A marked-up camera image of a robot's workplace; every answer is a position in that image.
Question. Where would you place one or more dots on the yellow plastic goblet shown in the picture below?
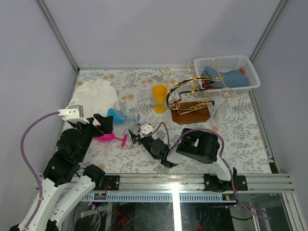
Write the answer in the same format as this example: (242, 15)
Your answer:
(159, 95)

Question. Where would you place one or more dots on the white plastic basket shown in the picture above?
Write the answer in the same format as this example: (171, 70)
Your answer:
(233, 71)

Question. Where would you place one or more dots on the gold wire wine glass rack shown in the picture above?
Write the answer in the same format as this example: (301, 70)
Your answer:
(188, 100)

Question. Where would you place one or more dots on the white cloth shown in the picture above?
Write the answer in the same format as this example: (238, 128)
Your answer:
(96, 97)

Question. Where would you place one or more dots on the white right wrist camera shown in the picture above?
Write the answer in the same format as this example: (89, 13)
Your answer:
(147, 128)

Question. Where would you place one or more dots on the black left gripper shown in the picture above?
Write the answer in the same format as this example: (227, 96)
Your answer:
(107, 122)

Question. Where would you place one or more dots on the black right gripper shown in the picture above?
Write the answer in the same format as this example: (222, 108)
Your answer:
(134, 137)

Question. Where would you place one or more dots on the slotted cable duct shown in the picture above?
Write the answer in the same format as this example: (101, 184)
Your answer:
(157, 197)

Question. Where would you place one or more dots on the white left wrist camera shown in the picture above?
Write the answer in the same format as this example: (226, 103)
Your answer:
(73, 114)

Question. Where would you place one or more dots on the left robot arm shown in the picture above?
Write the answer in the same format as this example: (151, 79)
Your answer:
(49, 209)

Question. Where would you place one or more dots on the blue cloth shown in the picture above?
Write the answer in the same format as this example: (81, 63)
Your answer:
(231, 78)

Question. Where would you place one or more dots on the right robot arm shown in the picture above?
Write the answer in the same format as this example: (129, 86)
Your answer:
(202, 146)

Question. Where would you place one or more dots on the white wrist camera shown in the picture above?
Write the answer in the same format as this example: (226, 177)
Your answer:
(147, 128)
(73, 114)

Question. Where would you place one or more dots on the blue plastic wine glass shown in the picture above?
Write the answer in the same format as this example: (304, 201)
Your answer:
(120, 117)

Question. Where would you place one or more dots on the aluminium mounting rail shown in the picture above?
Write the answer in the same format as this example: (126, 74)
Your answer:
(253, 183)

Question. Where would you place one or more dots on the pink plastic wine glass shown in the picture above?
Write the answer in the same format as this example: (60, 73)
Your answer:
(111, 137)

